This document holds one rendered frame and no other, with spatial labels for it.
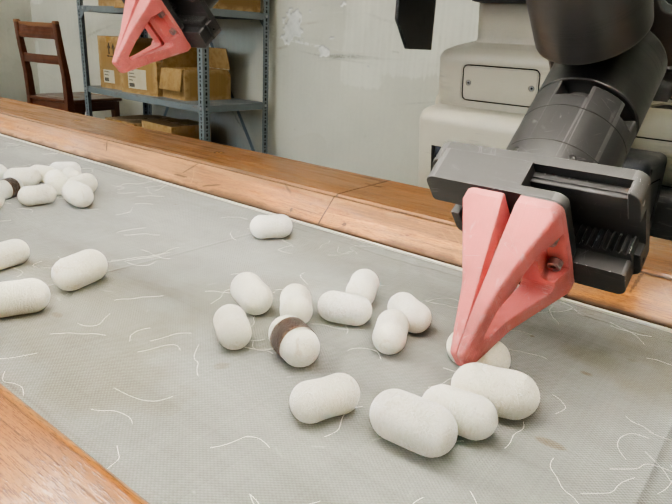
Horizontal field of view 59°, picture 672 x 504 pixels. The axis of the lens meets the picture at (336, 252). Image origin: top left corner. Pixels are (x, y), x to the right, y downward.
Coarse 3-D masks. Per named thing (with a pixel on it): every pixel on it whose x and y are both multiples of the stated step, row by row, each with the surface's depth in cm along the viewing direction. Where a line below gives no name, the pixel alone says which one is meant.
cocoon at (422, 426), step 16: (384, 400) 24; (400, 400) 24; (416, 400) 24; (384, 416) 24; (400, 416) 23; (416, 416) 23; (432, 416) 23; (448, 416) 23; (384, 432) 24; (400, 432) 23; (416, 432) 23; (432, 432) 23; (448, 432) 23; (416, 448) 23; (432, 448) 23; (448, 448) 23
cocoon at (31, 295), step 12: (0, 288) 32; (12, 288) 32; (24, 288) 33; (36, 288) 33; (48, 288) 34; (0, 300) 32; (12, 300) 32; (24, 300) 32; (36, 300) 33; (48, 300) 34; (0, 312) 32; (12, 312) 32; (24, 312) 33
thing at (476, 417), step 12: (444, 384) 25; (432, 396) 25; (444, 396) 25; (456, 396) 25; (468, 396) 25; (480, 396) 25; (456, 408) 24; (468, 408) 24; (480, 408) 24; (492, 408) 24; (456, 420) 24; (468, 420) 24; (480, 420) 24; (492, 420) 24; (468, 432) 24; (480, 432) 24; (492, 432) 24
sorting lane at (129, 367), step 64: (128, 192) 59; (192, 192) 60; (64, 256) 42; (128, 256) 43; (192, 256) 43; (256, 256) 44; (320, 256) 45; (384, 256) 46; (0, 320) 33; (64, 320) 33; (128, 320) 33; (192, 320) 34; (256, 320) 34; (320, 320) 35; (448, 320) 36; (576, 320) 36; (640, 320) 37; (64, 384) 27; (128, 384) 27; (192, 384) 28; (256, 384) 28; (384, 384) 29; (448, 384) 29; (576, 384) 29; (640, 384) 30; (128, 448) 23; (192, 448) 23; (256, 448) 24; (320, 448) 24; (384, 448) 24; (512, 448) 24; (576, 448) 25; (640, 448) 25
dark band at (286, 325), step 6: (288, 318) 30; (294, 318) 30; (276, 324) 30; (282, 324) 30; (288, 324) 30; (294, 324) 30; (300, 324) 30; (306, 324) 30; (276, 330) 30; (282, 330) 29; (288, 330) 29; (312, 330) 30; (270, 336) 30; (276, 336) 30; (282, 336) 29; (270, 342) 30; (276, 342) 29; (276, 348) 30
